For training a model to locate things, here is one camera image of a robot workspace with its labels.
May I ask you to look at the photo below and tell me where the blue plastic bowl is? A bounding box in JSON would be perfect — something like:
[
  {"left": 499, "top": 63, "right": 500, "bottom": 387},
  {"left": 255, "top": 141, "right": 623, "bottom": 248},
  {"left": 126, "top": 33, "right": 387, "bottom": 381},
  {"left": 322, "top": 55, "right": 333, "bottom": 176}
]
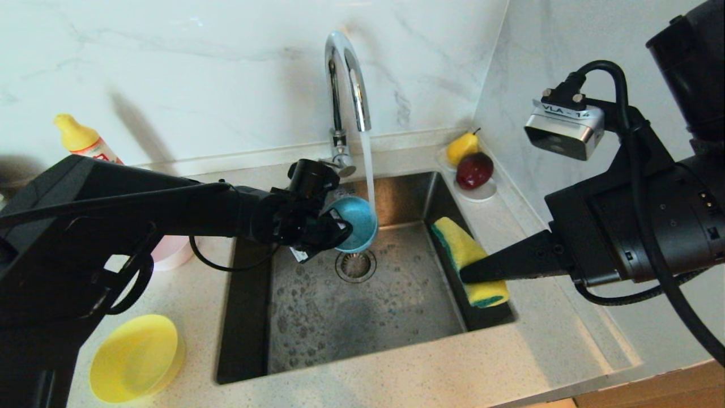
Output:
[{"left": 324, "top": 197, "right": 378, "bottom": 253}]

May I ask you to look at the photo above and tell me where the yellow green sponge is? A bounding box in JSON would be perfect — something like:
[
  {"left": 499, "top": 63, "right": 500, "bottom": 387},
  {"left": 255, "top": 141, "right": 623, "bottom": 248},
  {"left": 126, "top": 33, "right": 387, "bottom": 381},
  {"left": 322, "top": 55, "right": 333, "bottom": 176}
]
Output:
[{"left": 430, "top": 217, "right": 510, "bottom": 308}]

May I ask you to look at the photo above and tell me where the pink plastic bowl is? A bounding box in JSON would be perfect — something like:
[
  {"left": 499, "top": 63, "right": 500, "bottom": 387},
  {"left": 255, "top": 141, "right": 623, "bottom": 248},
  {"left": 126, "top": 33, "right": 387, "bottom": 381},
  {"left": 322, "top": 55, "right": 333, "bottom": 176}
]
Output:
[{"left": 150, "top": 235, "right": 196, "bottom": 271}]

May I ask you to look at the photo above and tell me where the orange dish soap bottle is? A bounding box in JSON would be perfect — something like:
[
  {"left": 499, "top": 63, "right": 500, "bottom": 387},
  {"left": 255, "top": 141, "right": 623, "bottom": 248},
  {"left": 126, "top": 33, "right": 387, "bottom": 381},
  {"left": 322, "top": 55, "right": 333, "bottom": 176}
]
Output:
[{"left": 54, "top": 113, "right": 124, "bottom": 166}]

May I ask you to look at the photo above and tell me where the round metal sink drain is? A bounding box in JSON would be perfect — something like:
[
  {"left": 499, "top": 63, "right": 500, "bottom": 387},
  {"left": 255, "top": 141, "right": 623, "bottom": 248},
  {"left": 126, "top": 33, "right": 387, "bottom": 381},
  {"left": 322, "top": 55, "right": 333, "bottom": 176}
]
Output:
[{"left": 335, "top": 250, "right": 377, "bottom": 284}]

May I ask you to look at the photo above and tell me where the stainless steel sink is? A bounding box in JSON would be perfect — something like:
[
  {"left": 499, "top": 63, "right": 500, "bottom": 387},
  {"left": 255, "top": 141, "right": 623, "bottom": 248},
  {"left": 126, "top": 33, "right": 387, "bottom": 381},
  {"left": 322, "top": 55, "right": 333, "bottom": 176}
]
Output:
[{"left": 215, "top": 172, "right": 517, "bottom": 385}]

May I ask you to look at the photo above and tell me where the running tap water stream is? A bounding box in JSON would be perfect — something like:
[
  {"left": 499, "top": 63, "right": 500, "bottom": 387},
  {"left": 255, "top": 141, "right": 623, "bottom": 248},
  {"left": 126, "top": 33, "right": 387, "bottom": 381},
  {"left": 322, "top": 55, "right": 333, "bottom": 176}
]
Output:
[{"left": 361, "top": 131, "right": 377, "bottom": 207}]

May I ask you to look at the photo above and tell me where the small white saucer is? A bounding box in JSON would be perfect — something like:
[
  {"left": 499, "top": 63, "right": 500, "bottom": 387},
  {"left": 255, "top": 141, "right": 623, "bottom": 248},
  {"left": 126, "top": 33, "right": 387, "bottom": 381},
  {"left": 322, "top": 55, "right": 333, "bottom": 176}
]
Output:
[{"left": 453, "top": 178, "right": 497, "bottom": 203}]

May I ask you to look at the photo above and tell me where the dark red apple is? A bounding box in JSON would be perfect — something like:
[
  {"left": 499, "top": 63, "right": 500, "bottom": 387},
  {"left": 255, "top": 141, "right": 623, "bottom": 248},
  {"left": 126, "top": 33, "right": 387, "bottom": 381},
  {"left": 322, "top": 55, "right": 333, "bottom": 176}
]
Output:
[{"left": 454, "top": 153, "right": 493, "bottom": 191}]

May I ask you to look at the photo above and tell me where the chrome gooseneck faucet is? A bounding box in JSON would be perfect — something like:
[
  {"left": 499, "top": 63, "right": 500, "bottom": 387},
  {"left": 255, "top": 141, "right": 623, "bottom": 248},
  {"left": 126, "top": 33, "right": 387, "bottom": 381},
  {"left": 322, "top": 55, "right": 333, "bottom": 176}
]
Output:
[{"left": 317, "top": 31, "right": 372, "bottom": 178}]

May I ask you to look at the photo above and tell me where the yellow pear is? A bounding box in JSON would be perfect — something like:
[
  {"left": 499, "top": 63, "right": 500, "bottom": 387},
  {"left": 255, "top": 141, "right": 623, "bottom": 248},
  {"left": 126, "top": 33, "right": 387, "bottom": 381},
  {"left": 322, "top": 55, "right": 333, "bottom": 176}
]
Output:
[{"left": 446, "top": 129, "right": 480, "bottom": 168}]

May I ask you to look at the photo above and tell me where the yellow plastic bowl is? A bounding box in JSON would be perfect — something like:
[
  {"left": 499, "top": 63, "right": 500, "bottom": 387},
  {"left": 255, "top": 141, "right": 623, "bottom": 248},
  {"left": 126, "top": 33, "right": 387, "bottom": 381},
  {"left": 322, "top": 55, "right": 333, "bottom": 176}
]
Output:
[{"left": 89, "top": 314, "right": 186, "bottom": 404}]

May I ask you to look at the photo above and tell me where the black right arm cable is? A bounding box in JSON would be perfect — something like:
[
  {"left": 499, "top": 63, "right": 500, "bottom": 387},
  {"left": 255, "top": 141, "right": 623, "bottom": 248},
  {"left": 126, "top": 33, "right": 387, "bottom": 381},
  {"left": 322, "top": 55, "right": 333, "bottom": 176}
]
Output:
[{"left": 543, "top": 59, "right": 725, "bottom": 368}]

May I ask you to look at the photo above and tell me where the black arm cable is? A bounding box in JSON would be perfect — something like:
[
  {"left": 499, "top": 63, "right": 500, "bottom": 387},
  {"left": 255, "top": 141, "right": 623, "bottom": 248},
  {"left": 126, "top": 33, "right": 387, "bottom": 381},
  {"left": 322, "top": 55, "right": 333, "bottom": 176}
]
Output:
[
  {"left": 543, "top": 59, "right": 725, "bottom": 368},
  {"left": 189, "top": 234, "right": 281, "bottom": 273}
]

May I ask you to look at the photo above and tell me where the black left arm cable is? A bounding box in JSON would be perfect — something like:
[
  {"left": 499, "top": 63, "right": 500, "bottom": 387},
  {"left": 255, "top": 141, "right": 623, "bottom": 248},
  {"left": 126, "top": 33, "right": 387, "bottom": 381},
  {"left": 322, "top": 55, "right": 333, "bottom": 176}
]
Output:
[{"left": 189, "top": 234, "right": 281, "bottom": 273}]

